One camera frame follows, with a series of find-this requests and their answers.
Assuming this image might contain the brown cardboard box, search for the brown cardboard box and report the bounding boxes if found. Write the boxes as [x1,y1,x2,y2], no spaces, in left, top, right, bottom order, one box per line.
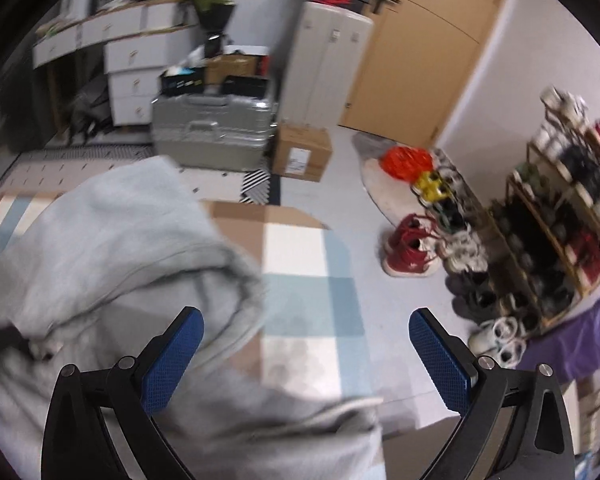
[272,122,332,182]

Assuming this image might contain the grey hoodie with print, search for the grey hoodie with print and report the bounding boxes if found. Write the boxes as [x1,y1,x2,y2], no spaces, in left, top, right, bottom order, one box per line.
[0,156,381,479]

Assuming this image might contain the wooden shoe rack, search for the wooden shoe rack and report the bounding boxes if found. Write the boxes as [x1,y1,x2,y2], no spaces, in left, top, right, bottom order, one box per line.
[489,89,600,333]

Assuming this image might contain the white drawer desk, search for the white drawer desk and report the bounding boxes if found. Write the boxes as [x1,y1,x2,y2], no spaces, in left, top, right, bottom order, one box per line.
[33,0,199,127]

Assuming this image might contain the dotted floor rug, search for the dotted floor rug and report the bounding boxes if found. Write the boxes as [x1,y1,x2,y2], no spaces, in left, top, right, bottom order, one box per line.
[0,143,280,206]

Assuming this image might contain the black backpack under desk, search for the black backpack under desk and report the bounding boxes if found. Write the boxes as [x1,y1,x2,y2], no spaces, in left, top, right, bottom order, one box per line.
[68,74,114,145]

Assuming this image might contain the yellow shoes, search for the yellow shoes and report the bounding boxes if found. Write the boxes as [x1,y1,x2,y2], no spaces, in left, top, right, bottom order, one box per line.
[411,171,453,207]

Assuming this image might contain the wooden door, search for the wooden door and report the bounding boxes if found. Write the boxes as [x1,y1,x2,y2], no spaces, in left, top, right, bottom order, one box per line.
[340,0,502,148]

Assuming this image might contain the checkered bed sheet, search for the checkered bed sheet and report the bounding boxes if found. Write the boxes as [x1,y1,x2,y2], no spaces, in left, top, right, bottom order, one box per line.
[0,190,397,436]

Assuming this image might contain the red sneakers on floor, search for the red sneakers on floor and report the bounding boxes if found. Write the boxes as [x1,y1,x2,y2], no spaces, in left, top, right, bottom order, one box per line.
[381,214,441,278]

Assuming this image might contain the orange plastic bag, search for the orange plastic bag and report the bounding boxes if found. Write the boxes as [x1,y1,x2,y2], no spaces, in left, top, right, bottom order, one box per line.
[379,145,434,184]

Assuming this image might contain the purple bag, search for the purple bag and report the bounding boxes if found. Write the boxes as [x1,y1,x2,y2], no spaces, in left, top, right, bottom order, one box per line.
[517,298,600,385]

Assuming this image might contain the silver aluminium suitcase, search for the silver aluminium suitcase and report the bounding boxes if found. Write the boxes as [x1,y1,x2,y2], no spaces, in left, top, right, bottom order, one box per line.
[150,94,277,171]

